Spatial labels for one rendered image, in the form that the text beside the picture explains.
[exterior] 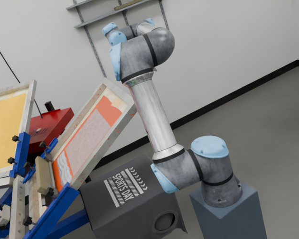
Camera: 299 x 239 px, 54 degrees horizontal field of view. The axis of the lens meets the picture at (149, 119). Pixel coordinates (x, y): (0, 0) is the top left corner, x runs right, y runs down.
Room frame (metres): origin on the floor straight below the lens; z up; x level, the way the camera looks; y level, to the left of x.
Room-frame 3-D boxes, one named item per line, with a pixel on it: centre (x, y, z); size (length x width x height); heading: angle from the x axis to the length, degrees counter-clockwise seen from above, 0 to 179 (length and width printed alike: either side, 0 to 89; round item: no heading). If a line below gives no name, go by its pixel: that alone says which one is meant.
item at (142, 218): (1.26, 0.25, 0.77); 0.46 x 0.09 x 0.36; 104
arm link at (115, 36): (1.39, 0.00, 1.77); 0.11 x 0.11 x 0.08; 4
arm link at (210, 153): (0.84, -0.15, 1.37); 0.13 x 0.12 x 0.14; 94
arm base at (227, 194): (0.84, -0.16, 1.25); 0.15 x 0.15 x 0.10
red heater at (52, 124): (2.53, 0.99, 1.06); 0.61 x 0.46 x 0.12; 164
